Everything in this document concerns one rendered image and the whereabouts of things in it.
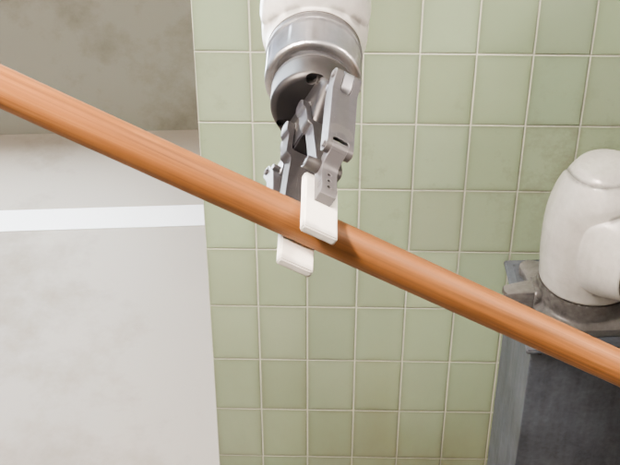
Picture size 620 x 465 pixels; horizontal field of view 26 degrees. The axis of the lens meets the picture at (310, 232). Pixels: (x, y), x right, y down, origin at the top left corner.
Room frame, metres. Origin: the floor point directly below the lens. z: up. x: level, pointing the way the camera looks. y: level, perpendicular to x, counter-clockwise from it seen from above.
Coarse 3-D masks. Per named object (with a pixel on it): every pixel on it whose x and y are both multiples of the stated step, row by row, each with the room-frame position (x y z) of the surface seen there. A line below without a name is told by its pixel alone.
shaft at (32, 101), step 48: (0, 96) 0.82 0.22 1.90; (48, 96) 0.83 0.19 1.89; (96, 144) 0.82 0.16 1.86; (144, 144) 0.83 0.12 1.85; (192, 192) 0.82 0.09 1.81; (240, 192) 0.83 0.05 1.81; (432, 288) 0.82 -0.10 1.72; (480, 288) 0.83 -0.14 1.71; (528, 336) 0.82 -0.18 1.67; (576, 336) 0.83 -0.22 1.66
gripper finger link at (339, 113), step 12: (336, 72) 0.96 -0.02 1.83; (336, 84) 0.95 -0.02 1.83; (360, 84) 0.96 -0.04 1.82; (336, 96) 0.94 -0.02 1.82; (348, 96) 0.95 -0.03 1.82; (324, 108) 0.94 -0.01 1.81; (336, 108) 0.93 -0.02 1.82; (348, 108) 0.93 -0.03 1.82; (324, 120) 0.92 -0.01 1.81; (336, 120) 0.91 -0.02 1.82; (348, 120) 0.92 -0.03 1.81; (324, 132) 0.90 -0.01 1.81; (336, 132) 0.90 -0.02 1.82; (348, 132) 0.90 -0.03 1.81; (324, 144) 0.88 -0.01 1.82; (348, 144) 0.89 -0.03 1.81; (348, 156) 0.88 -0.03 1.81
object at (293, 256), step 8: (280, 240) 0.83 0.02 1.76; (288, 240) 0.83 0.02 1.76; (280, 248) 0.82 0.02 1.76; (288, 248) 0.82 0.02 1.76; (296, 248) 0.82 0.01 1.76; (304, 248) 0.83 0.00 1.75; (280, 256) 0.81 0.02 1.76; (288, 256) 0.81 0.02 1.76; (296, 256) 0.81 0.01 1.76; (304, 256) 0.82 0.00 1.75; (312, 256) 0.82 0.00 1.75; (280, 264) 0.80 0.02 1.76; (288, 264) 0.80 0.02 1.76; (296, 264) 0.80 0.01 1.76; (304, 264) 0.81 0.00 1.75; (312, 264) 0.81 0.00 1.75; (304, 272) 0.80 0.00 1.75; (312, 272) 0.80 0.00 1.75
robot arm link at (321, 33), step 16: (304, 16) 1.09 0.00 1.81; (320, 16) 1.09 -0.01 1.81; (288, 32) 1.07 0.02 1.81; (304, 32) 1.06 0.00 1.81; (320, 32) 1.06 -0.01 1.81; (336, 32) 1.07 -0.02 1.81; (352, 32) 1.09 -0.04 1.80; (272, 48) 1.07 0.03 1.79; (288, 48) 1.05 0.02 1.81; (304, 48) 1.04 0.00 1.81; (320, 48) 1.04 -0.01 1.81; (336, 48) 1.04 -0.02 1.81; (352, 48) 1.06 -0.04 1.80; (272, 64) 1.05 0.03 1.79; (352, 64) 1.04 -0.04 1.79
